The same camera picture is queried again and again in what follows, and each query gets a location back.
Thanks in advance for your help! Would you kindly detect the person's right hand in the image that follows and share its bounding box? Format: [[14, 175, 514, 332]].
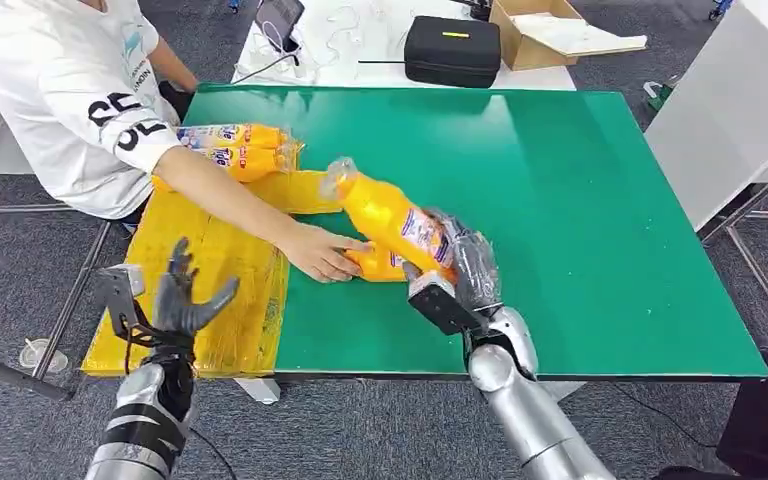
[[277, 221, 374, 285]]

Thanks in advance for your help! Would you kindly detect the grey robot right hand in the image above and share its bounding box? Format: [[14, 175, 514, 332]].
[[401, 210, 504, 315]]

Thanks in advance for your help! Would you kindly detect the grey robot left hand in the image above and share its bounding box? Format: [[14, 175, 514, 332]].
[[151, 237, 242, 340]]

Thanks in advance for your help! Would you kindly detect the orange drink bottle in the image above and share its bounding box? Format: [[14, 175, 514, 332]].
[[207, 144, 298, 184], [342, 241, 413, 285], [175, 123, 291, 151], [319, 156, 459, 284]]

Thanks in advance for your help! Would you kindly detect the yellow plastic sheet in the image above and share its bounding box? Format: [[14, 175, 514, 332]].
[[81, 135, 345, 380]]

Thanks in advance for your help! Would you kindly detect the white table foot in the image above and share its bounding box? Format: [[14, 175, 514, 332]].
[[542, 380, 588, 403], [234, 377, 282, 406]]

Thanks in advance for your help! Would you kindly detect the green table mat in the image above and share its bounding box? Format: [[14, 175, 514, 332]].
[[181, 83, 768, 381]]

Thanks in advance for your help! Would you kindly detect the clear round floor disc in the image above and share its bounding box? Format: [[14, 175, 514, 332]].
[[18, 338, 69, 374]]

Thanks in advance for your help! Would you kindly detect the white table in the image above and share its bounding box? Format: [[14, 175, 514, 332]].
[[231, 0, 577, 92]]

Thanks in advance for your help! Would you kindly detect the black zip case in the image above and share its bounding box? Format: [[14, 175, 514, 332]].
[[403, 15, 503, 90]]

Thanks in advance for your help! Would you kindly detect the brown cardboard box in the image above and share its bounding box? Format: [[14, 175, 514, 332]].
[[489, 0, 583, 72]]

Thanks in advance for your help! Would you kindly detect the dark tablet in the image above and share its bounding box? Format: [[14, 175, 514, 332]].
[[255, 0, 306, 55]]

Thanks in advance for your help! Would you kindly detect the person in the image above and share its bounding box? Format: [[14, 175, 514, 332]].
[[0, 0, 373, 285]]

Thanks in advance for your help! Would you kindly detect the green and white object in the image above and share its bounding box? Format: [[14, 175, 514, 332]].
[[642, 79, 677, 112]]

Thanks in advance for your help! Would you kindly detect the white flat board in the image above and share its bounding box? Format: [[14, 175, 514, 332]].
[[513, 11, 649, 58]]

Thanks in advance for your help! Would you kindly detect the small black device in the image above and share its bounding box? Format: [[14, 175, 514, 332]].
[[453, 0, 493, 21]]

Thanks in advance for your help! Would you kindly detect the pale grey table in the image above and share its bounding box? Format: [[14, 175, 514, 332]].
[[643, 0, 768, 232]]

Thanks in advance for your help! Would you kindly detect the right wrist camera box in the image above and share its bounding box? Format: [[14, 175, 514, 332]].
[[407, 269, 486, 337]]

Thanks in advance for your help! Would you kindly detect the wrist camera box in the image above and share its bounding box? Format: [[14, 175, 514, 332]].
[[95, 264, 161, 347], [407, 269, 486, 337]]

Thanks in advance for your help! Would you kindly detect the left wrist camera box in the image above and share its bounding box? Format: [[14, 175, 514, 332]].
[[95, 264, 161, 347]]

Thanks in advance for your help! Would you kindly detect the metal table frame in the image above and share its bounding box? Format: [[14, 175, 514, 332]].
[[0, 203, 114, 403], [696, 150, 768, 362]]

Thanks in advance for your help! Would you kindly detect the white cable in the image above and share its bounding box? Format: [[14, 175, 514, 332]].
[[263, 19, 302, 56]]

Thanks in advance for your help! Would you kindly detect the thin black floor cable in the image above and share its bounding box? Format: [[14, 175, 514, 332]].
[[612, 384, 721, 450]]

